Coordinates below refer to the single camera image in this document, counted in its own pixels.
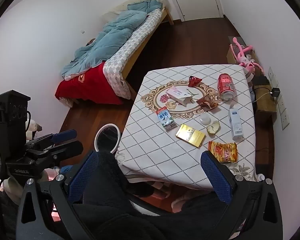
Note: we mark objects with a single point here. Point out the bed with blue blanket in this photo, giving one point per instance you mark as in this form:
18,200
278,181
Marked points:
110,37

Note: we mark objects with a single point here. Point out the red drink can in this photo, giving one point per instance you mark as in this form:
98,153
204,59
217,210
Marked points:
226,85

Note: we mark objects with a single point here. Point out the grey checkered bedsheet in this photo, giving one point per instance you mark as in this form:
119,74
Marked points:
130,47

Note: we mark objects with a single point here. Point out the white wall socket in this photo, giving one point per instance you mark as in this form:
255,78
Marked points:
285,119
282,103
271,72
275,82

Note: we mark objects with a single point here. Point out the brown crumpled wrapper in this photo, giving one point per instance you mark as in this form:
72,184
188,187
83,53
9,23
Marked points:
206,102

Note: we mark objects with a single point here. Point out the white and blue box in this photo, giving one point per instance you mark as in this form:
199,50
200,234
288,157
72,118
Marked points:
235,125

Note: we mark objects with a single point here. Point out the red crumpled wrapper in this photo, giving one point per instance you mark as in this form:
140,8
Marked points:
194,80

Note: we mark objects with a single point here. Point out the pink and white carton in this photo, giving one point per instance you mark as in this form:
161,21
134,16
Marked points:
177,93

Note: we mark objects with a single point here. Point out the black charger plug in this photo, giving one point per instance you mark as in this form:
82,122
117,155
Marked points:
275,92

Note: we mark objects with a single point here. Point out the yellow wrapper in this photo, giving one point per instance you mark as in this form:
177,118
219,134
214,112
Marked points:
216,126

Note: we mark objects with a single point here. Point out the wooden bed frame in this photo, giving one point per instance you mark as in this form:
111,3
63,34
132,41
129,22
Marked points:
136,55

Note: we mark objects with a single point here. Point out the orange snack packet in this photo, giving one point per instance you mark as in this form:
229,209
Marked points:
222,151

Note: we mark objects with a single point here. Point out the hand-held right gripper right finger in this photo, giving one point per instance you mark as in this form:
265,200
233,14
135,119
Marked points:
217,177

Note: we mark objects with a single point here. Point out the small milk carton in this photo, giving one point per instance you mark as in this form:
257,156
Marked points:
165,118

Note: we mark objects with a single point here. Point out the clear plastic cup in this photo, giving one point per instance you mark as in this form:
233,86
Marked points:
205,119

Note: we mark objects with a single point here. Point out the gold cigarette box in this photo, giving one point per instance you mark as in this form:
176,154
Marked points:
190,135

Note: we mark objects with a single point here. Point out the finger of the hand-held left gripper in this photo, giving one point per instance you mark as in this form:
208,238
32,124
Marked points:
67,150
63,135

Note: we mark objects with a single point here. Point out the cream pillow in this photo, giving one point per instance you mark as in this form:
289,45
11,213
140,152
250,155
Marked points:
137,0

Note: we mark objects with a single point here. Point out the red blanket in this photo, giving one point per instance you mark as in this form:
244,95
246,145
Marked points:
90,87

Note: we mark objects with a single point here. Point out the pink plush toy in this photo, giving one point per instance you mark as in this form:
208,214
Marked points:
245,57

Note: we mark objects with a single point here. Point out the white patterned tablecloth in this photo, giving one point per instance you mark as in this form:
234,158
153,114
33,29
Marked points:
150,152

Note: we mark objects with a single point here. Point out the small black box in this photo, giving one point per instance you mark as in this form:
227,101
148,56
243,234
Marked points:
261,81

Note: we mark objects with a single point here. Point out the brown cardboard box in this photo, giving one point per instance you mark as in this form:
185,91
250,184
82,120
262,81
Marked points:
231,55

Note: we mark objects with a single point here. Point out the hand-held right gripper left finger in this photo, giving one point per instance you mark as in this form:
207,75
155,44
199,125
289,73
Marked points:
83,175

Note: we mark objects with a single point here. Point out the white round trash bin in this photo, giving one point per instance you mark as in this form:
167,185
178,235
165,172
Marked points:
107,137

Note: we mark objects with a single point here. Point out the person's black trouser legs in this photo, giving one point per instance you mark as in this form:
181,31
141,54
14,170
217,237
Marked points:
107,192

